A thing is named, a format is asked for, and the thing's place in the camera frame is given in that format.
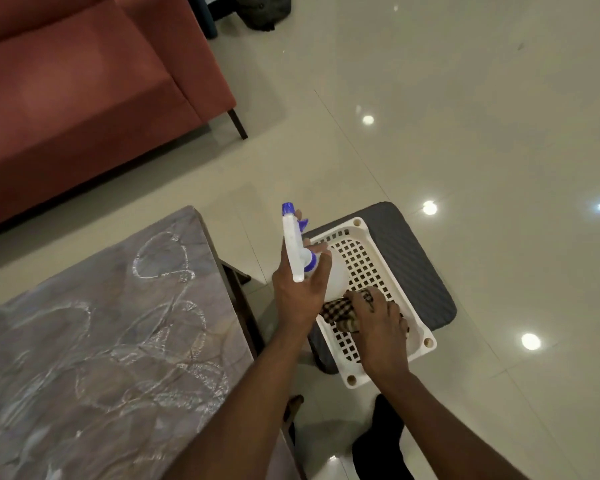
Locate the white plastic basket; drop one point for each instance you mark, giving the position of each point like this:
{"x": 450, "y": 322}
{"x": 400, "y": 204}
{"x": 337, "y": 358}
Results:
{"x": 365, "y": 254}

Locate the person's left hand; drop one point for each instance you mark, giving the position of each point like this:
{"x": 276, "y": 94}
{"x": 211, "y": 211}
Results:
{"x": 297, "y": 304}

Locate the white spray bottle blue nozzle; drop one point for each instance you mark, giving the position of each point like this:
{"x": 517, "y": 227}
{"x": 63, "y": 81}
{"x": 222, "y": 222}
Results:
{"x": 294, "y": 244}

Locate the red sofa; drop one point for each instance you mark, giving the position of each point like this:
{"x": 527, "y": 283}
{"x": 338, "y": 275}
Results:
{"x": 80, "y": 94}

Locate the person's right hand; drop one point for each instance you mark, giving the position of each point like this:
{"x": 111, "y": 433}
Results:
{"x": 380, "y": 339}

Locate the dark bag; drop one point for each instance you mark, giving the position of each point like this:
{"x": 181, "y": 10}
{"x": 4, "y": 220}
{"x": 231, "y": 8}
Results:
{"x": 262, "y": 9}

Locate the person's left forearm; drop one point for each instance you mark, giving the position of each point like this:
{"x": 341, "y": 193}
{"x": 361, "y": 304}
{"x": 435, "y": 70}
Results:
{"x": 235, "y": 419}

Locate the dark plastic stool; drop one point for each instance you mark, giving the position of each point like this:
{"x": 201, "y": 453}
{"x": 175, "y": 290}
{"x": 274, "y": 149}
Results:
{"x": 415, "y": 264}

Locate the person's right forearm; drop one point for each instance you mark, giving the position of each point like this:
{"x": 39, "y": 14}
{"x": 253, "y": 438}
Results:
{"x": 445, "y": 434}

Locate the dark teal furniture leg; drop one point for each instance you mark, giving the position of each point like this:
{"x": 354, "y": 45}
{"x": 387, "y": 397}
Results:
{"x": 202, "y": 14}

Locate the brown checked cloth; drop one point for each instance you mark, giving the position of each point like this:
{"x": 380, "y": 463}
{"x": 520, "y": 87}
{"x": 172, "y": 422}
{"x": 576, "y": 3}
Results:
{"x": 337, "y": 312}

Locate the person's black trousers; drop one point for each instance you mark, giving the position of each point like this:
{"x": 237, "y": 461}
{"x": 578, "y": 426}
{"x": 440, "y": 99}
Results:
{"x": 380, "y": 444}

